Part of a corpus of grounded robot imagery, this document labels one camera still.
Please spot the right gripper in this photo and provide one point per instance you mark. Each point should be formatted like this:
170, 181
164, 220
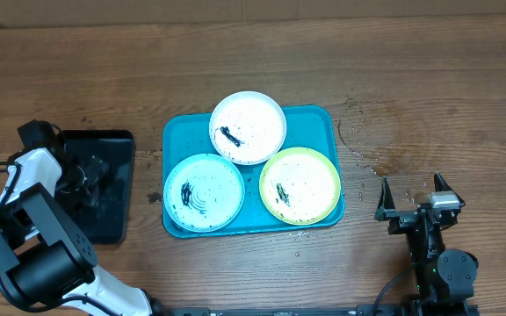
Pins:
403, 219

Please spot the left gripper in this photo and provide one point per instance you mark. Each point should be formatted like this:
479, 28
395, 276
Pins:
95, 166

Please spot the light blue rimmed plate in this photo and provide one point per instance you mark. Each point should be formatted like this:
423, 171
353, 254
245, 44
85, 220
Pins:
203, 193

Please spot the dark green sponge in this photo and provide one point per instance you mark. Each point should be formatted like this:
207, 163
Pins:
87, 197

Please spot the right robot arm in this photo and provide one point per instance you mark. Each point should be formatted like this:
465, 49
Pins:
444, 277

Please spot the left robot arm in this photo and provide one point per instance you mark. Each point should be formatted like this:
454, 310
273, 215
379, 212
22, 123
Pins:
51, 205

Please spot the black water tray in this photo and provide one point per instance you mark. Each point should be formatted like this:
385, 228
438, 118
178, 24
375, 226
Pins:
107, 222

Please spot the teal plastic serving tray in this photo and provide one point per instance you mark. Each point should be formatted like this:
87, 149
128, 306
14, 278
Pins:
186, 135

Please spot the green rimmed plate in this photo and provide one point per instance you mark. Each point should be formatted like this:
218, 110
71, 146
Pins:
300, 186

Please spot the white plate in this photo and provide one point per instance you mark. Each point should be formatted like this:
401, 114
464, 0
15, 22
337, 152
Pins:
247, 127

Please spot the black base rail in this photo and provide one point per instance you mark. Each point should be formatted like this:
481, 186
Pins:
359, 310

